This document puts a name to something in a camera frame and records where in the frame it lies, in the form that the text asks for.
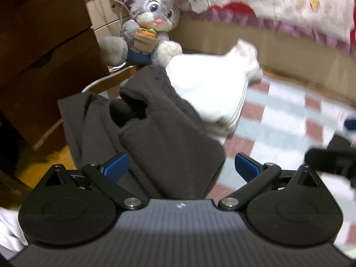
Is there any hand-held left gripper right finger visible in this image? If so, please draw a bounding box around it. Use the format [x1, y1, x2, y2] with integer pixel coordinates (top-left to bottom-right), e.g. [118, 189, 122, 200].
[218, 152, 320, 210]

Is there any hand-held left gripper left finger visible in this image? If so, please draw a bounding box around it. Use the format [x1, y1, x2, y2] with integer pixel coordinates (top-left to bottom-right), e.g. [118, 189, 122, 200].
[44, 152, 145, 210]

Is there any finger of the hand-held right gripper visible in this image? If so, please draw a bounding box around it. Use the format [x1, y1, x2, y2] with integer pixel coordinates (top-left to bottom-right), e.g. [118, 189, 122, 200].
[328, 118, 356, 152]
[305, 148, 356, 178]

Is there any dark grey knit sweater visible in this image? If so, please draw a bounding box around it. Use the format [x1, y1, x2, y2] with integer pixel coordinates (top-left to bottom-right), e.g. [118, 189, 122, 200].
[57, 65, 226, 199]

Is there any checked pink blue mat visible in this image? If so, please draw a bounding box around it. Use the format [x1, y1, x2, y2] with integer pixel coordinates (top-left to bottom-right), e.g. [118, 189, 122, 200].
[97, 71, 356, 256]

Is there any white folded garment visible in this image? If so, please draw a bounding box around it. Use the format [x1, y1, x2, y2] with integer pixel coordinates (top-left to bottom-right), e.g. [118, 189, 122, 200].
[165, 39, 263, 140]

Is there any brown wooden cabinet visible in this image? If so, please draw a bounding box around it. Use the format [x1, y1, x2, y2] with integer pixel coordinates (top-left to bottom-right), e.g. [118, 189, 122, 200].
[0, 0, 110, 162]

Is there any cream drawer unit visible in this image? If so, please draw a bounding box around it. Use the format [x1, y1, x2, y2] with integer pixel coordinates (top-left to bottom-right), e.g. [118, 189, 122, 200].
[83, 0, 134, 45]

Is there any grey plush bunny toy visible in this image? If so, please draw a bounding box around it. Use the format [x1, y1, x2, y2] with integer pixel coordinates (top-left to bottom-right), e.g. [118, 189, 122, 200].
[99, 0, 211, 67]

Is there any beige bed frame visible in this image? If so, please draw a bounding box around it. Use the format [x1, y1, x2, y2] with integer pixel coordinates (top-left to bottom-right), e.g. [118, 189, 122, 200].
[170, 12, 356, 106]

